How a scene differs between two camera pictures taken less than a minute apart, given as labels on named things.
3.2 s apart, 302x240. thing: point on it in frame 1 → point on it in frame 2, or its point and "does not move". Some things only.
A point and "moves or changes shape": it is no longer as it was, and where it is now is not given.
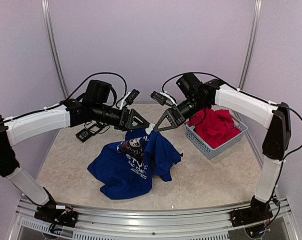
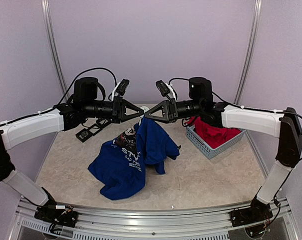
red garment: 216,127 does not move
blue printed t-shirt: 126,168 moves or changes shape
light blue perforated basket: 192,135 does not move
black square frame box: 84,135 does not move
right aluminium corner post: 257,11 does not move
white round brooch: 149,130 → 145,109
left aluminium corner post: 45,4 does not move
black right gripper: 176,114 → 170,115
